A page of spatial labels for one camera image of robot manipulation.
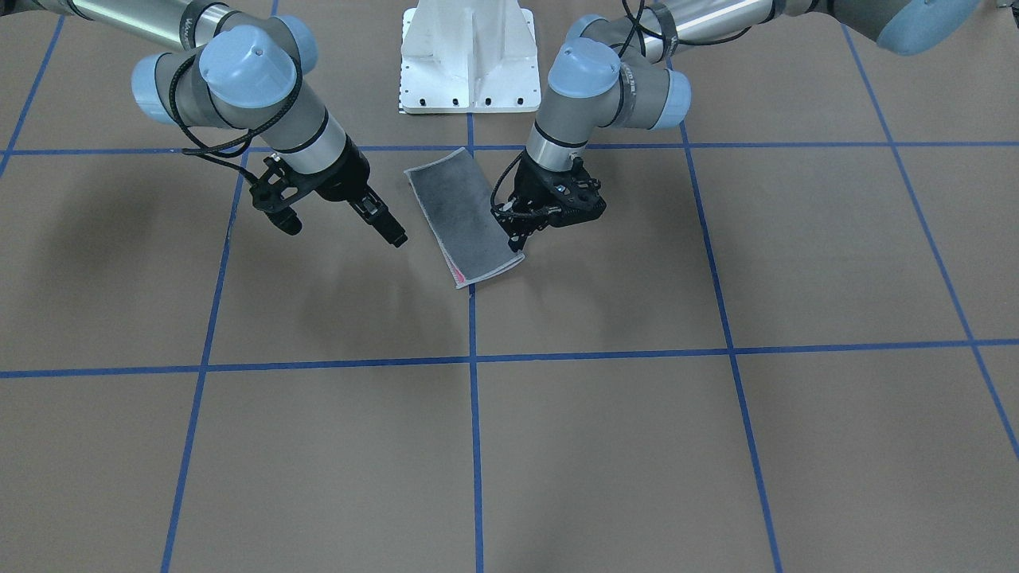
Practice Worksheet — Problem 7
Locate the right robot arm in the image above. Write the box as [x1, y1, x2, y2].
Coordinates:
[2, 1, 407, 247]

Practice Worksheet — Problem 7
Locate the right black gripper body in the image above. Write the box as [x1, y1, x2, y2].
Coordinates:
[315, 146, 392, 228]

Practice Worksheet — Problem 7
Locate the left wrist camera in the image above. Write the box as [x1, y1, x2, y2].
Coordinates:
[549, 168, 607, 228]

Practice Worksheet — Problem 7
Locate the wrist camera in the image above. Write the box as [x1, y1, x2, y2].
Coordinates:
[549, 168, 607, 228]
[250, 154, 303, 236]

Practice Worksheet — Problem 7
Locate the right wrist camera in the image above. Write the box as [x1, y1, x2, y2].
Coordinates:
[250, 154, 303, 236]

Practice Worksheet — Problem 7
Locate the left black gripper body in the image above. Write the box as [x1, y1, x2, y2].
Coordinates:
[492, 155, 582, 236]

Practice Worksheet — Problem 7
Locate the pink towel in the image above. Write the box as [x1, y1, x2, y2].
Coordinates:
[404, 146, 525, 289]

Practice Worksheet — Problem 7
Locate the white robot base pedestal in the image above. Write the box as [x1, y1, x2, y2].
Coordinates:
[398, 1, 541, 114]

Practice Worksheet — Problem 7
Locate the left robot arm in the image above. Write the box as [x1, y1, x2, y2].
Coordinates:
[491, 1, 978, 251]

